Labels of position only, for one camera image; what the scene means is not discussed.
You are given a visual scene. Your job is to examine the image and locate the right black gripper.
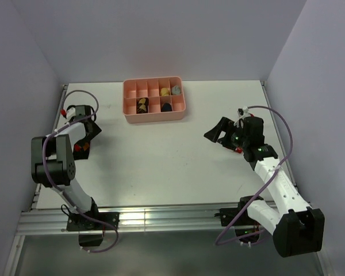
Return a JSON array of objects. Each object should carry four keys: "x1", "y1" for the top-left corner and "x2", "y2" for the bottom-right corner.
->
[{"x1": 204, "y1": 117, "x2": 249, "y2": 151}]

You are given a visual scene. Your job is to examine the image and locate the brown yellow argyle sock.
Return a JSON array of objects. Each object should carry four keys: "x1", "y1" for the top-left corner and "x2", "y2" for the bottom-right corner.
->
[{"x1": 136, "y1": 98, "x2": 149, "y2": 114}]

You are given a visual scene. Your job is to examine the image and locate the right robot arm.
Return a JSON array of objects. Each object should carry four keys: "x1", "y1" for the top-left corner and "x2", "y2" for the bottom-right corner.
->
[{"x1": 204, "y1": 116, "x2": 325, "y2": 258}]

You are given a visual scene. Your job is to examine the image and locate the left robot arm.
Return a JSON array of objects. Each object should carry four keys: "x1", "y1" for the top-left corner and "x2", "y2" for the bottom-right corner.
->
[{"x1": 31, "y1": 105, "x2": 101, "y2": 229}]

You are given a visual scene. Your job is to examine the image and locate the red christmas sock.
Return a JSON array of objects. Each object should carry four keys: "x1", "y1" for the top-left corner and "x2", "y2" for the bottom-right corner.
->
[{"x1": 233, "y1": 147, "x2": 243, "y2": 154}]

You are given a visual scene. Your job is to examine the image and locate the red orange argyle sock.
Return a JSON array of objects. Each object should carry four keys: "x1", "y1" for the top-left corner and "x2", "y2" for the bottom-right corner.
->
[{"x1": 73, "y1": 142, "x2": 90, "y2": 160}]

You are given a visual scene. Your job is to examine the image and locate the dark navy rolled sock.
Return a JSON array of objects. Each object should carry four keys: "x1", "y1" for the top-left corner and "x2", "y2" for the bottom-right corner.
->
[{"x1": 161, "y1": 102, "x2": 173, "y2": 112}]

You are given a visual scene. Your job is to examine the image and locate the grey rolled sock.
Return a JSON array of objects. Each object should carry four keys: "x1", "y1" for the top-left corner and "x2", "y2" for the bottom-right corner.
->
[{"x1": 171, "y1": 85, "x2": 182, "y2": 95}]

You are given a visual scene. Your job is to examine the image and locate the yellow rolled sock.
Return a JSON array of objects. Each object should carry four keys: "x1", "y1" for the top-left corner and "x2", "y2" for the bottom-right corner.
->
[{"x1": 160, "y1": 87, "x2": 170, "y2": 97}]

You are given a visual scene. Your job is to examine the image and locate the pink divided organizer box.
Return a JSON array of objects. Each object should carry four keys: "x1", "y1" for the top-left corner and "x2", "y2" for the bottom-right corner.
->
[{"x1": 122, "y1": 76, "x2": 186, "y2": 124}]

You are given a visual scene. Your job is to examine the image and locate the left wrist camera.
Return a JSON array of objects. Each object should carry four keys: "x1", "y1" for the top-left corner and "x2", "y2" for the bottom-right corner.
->
[{"x1": 60, "y1": 105, "x2": 76, "y2": 122}]

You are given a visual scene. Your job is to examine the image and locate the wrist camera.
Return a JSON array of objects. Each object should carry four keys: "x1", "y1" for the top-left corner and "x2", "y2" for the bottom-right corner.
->
[
  {"x1": 60, "y1": 105, "x2": 76, "y2": 122},
  {"x1": 236, "y1": 106, "x2": 254, "y2": 122}
]

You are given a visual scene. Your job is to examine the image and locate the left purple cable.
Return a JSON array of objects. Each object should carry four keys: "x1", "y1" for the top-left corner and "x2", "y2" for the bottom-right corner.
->
[{"x1": 41, "y1": 90, "x2": 119, "y2": 254}]

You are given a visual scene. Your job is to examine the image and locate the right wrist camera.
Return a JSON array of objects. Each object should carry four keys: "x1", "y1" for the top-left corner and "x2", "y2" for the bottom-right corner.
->
[{"x1": 236, "y1": 106, "x2": 254, "y2": 122}]

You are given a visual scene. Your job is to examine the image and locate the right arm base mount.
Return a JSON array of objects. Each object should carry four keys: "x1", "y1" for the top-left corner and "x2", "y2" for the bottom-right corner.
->
[{"x1": 214, "y1": 206, "x2": 269, "y2": 247}]

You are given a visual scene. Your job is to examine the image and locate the aluminium front rail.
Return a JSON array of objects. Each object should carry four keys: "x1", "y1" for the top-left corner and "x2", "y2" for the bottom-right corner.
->
[{"x1": 15, "y1": 202, "x2": 237, "y2": 236}]

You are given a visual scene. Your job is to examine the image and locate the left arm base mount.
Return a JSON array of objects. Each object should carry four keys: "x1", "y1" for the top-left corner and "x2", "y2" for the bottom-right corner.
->
[{"x1": 66, "y1": 212, "x2": 120, "y2": 248}]

